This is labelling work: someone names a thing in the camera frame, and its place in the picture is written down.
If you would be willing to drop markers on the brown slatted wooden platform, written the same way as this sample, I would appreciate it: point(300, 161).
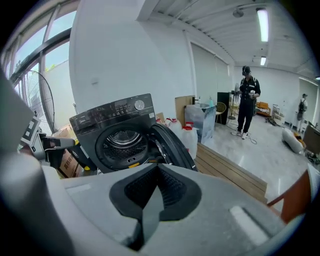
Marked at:
point(230, 172)

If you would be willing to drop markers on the white wall switch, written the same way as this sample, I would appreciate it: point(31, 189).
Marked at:
point(94, 80)

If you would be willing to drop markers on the black appliance door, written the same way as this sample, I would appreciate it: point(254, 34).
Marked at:
point(175, 147)

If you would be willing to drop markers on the brown wooden chair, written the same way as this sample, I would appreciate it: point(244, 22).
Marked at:
point(295, 197)

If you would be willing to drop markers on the black faucet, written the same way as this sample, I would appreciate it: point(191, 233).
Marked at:
point(194, 100)

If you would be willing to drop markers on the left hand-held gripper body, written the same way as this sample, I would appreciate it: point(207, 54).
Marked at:
point(31, 132)

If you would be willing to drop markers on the round ceiling fixture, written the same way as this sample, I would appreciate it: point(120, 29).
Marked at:
point(238, 12)

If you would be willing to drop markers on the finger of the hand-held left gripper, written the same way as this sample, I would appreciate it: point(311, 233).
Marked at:
point(57, 143)

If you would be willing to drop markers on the clear red-capped water jug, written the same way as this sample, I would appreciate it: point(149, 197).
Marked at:
point(190, 140)
point(173, 127)

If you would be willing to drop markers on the large printed cardboard box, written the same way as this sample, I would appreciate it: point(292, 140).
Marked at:
point(70, 162)

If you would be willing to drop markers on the large black standing fan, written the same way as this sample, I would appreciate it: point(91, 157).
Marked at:
point(42, 100)

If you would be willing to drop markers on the large black-framed glass window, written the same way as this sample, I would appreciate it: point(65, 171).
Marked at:
point(50, 42)

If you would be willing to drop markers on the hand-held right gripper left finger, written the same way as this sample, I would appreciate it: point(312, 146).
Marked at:
point(100, 200)

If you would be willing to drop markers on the small plain cardboard box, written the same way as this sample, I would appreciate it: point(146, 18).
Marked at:
point(63, 132)

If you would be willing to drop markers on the brown wooden board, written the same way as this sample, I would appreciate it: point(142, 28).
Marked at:
point(183, 110)

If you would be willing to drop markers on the orange sofa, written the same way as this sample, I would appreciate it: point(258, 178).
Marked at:
point(263, 107)

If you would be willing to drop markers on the long ceiling light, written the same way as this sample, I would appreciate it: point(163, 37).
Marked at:
point(262, 25)
point(263, 61)

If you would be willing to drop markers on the black bin with yellow lid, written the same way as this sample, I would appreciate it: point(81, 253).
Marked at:
point(83, 155)

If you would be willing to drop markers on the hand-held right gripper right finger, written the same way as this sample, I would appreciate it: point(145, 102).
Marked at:
point(212, 220)

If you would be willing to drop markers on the silver control knob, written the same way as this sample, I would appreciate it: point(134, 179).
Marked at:
point(139, 105)

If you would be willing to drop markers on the white cushion bag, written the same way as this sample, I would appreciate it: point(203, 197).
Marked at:
point(292, 140)

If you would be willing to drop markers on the small standing fan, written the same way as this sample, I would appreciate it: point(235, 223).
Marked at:
point(236, 95)

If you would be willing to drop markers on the black washing machine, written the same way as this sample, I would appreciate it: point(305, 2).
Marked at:
point(112, 115)

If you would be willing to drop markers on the tan cardboard piece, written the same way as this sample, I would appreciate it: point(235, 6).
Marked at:
point(160, 117)

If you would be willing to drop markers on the black cabinet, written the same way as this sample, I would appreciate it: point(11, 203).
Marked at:
point(225, 96)

